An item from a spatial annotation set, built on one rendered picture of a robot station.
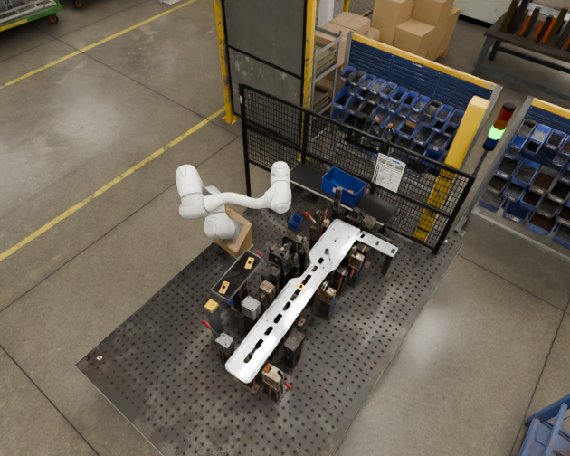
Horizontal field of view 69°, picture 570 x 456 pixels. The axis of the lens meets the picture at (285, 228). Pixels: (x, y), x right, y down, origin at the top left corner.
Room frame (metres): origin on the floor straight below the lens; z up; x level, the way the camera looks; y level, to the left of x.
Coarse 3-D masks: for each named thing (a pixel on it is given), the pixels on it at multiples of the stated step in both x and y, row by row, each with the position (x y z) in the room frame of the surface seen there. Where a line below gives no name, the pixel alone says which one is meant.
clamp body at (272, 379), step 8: (272, 368) 0.86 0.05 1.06; (264, 376) 0.82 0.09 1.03; (272, 376) 0.81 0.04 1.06; (264, 384) 0.83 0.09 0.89; (272, 384) 0.80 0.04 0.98; (280, 384) 0.79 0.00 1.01; (264, 392) 0.82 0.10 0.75; (272, 392) 0.80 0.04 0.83; (280, 392) 0.81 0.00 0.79; (272, 400) 0.79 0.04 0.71; (280, 400) 0.79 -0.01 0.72
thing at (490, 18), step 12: (456, 0) 7.80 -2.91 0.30; (468, 0) 7.68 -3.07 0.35; (480, 0) 7.56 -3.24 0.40; (492, 0) 7.45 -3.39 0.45; (504, 0) 7.34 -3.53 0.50; (468, 12) 7.65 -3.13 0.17; (480, 12) 7.52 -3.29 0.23; (492, 12) 7.41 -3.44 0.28; (504, 12) 7.30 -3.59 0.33; (480, 24) 7.50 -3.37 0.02
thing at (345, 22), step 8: (344, 16) 5.33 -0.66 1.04; (352, 16) 5.34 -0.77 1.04; (360, 16) 5.34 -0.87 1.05; (328, 24) 5.09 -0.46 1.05; (336, 24) 5.10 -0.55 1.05; (344, 24) 5.11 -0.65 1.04; (352, 24) 5.12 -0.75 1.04; (360, 24) 5.12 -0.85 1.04; (368, 24) 5.24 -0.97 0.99; (336, 32) 4.92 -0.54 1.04; (344, 32) 4.92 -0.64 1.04; (360, 32) 5.06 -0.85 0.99; (368, 32) 5.27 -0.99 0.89; (376, 32) 5.58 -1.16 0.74; (320, 40) 4.78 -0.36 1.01; (328, 40) 4.72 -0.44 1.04; (344, 40) 4.72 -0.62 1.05; (376, 40) 5.57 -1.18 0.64; (344, 48) 4.72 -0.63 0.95; (336, 56) 4.65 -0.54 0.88; (344, 56) 4.74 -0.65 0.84; (328, 72) 5.05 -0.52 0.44; (320, 80) 4.87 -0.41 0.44; (328, 80) 4.88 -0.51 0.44; (328, 88) 4.69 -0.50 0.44; (336, 88) 4.69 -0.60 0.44; (328, 96) 4.68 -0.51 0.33; (328, 112) 4.65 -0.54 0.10
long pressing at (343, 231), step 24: (336, 240) 1.83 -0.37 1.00; (312, 264) 1.61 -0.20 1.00; (336, 264) 1.62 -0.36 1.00; (288, 288) 1.42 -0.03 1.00; (312, 288) 1.43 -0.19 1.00; (264, 312) 1.23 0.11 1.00; (288, 312) 1.24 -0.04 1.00; (264, 336) 1.08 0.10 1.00; (240, 360) 0.92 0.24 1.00; (264, 360) 0.93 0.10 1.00
